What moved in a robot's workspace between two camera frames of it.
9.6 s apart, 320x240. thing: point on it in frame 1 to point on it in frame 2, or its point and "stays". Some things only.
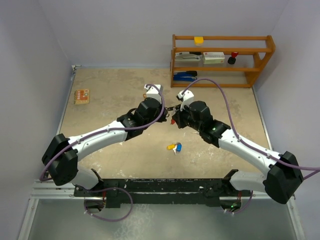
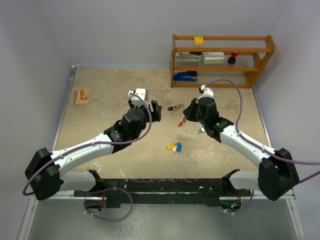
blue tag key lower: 179,146 stays
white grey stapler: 186,56 stays
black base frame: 202,192 stays
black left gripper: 162,118 to 156,111
